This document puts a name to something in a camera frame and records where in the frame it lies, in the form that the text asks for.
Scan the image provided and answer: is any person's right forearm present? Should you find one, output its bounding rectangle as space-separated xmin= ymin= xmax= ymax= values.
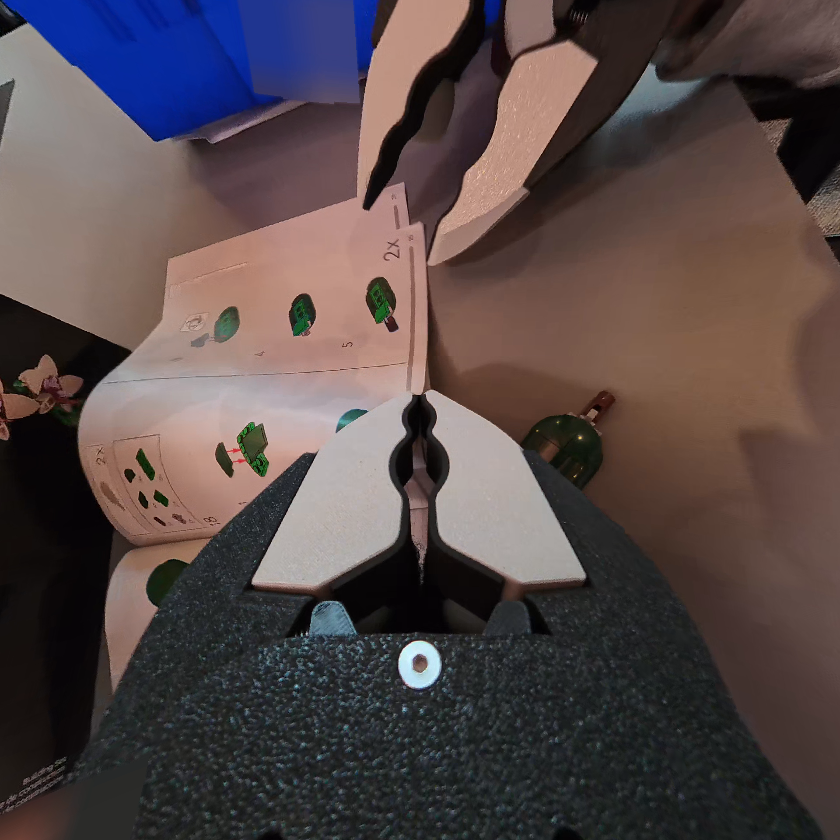
xmin=656 ymin=0 xmax=840 ymax=89

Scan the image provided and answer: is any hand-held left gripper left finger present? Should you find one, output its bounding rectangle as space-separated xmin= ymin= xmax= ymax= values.
xmin=251 ymin=391 xmax=421 ymax=597

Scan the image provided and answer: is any black orchid toy set box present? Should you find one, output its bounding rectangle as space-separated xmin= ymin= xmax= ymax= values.
xmin=0 ymin=294 xmax=132 ymax=815

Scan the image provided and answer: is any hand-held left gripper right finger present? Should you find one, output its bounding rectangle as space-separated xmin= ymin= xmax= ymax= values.
xmin=420 ymin=388 xmax=589 ymax=601

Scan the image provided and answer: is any green toy leaf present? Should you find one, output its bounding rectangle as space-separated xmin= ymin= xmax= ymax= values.
xmin=521 ymin=390 xmax=616 ymax=490

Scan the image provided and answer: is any blue plastic bin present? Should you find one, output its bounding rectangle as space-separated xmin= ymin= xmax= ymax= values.
xmin=0 ymin=0 xmax=375 ymax=142

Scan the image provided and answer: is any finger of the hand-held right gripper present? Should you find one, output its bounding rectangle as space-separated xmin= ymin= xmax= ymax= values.
xmin=427 ymin=39 xmax=660 ymax=266
xmin=357 ymin=0 xmax=488 ymax=212

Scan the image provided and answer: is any grey desk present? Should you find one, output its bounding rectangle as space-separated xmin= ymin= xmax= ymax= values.
xmin=0 ymin=26 xmax=840 ymax=840

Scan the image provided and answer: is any building instruction booklet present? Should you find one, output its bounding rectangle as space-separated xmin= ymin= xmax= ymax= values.
xmin=77 ymin=182 xmax=431 ymax=690

